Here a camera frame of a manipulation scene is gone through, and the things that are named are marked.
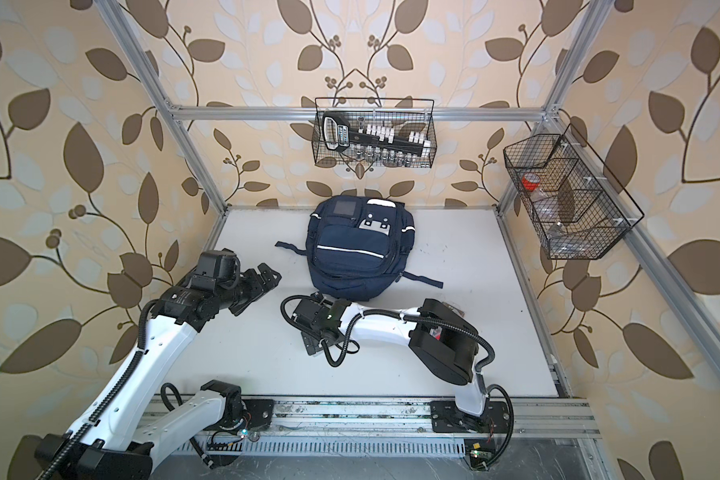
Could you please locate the black wire basket wall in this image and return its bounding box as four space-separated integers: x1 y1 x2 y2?
311 95 437 170
503 125 644 260

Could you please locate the navy blue student backpack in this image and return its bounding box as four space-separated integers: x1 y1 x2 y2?
276 195 443 302

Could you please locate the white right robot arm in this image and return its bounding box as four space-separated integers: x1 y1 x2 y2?
280 293 496 417

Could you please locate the black wire basket right wall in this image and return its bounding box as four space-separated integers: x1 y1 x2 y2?
503 125 644 260

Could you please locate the red stationery blister pack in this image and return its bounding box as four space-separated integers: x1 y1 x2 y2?
429 304 464 342

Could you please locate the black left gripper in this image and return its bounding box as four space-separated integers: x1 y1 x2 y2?
215 260 282 312

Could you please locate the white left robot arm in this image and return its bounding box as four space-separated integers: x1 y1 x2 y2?
34 249 282 479

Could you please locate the aluminium cage frame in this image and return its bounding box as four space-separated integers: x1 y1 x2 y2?
92 0 720 415

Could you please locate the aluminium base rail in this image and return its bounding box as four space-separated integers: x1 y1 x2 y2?
104 392 601 439

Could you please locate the black wire basket back wall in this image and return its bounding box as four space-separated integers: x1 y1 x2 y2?
311 95 437 170

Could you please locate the red capped clear bottle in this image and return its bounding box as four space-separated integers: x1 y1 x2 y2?
521 172 545 198

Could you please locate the black socket wrench set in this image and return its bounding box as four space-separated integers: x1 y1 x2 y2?
316 112 435 156

